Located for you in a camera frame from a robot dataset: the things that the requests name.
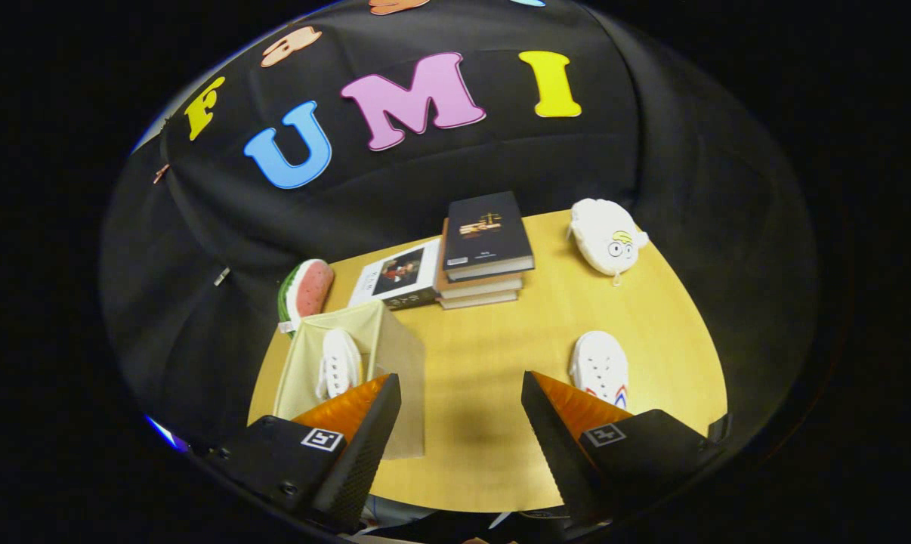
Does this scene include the thick brown book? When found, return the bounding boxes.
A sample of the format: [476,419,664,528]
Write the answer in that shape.
[434,219,524,299]

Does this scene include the beige fabric storage box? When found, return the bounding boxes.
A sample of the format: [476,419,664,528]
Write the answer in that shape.
[273,300,427,460]

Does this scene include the thin brown book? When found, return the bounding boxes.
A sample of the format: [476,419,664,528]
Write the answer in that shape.
[437,291,520,311]

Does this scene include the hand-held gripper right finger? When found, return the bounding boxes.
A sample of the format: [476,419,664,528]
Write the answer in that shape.
[520,370,721,530]

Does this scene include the watermelon slice plush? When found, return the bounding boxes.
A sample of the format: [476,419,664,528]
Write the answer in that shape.
[277,258,335,333]

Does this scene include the white portrait cover book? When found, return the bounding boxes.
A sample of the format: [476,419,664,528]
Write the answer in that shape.
[347,238,443,311]

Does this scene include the black hardcover book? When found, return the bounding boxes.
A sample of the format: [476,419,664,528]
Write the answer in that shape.
[442,190,536,283]

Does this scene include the white plush pouch with face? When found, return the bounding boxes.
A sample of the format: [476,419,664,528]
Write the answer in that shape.
[567,198,650,286]

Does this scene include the white canvas shoe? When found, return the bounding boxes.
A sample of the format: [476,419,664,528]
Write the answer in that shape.
[569,331,630,410]
[316,329,363,401]

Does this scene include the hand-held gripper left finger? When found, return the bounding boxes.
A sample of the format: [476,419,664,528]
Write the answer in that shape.
[202,372,403,533]

